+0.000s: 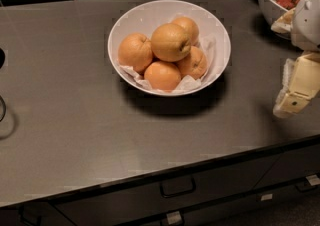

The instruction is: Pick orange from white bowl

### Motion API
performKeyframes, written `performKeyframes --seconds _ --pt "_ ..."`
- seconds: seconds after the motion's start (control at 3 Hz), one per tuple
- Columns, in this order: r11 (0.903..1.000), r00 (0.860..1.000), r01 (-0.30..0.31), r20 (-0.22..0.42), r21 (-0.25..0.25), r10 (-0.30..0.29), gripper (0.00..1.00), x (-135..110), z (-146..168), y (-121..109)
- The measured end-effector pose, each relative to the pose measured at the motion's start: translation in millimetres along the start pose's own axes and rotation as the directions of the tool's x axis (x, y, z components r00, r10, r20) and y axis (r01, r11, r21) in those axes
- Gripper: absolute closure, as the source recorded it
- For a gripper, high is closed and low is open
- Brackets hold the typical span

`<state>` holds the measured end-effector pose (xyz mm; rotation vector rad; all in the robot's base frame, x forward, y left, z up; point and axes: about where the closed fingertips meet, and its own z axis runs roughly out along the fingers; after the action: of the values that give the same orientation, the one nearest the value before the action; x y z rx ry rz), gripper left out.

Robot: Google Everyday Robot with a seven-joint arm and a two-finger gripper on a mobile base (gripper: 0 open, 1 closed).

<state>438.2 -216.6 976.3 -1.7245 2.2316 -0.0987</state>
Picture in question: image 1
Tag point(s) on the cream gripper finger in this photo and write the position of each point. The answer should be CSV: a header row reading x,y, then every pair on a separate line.
x,y
283,24
300,84

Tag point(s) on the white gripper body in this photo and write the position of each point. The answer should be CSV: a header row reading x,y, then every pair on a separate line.
x,y
307,23

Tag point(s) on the orange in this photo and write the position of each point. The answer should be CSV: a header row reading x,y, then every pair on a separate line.
x,y
162,75
170,42
194,65
135,51
190,27

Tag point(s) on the white bowl with oranges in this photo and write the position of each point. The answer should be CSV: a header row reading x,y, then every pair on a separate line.
x,y
140,20

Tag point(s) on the white paper liner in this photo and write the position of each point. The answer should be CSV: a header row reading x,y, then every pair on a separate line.
x,y
171,59

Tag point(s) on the dark drawer front centre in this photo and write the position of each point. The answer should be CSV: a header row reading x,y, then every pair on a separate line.
x,y
143,201

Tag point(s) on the black drawer handle right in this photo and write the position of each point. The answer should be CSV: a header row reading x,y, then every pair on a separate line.
x,y
310,183

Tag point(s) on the black drawer handle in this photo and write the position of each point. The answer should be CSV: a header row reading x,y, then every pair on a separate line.
x,y
27,219
176,187
310,183

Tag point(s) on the black drawer handle centre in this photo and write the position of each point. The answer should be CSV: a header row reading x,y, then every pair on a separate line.
x,y
176,187

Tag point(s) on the black drawer handle left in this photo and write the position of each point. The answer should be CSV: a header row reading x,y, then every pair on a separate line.
x,y
27,219

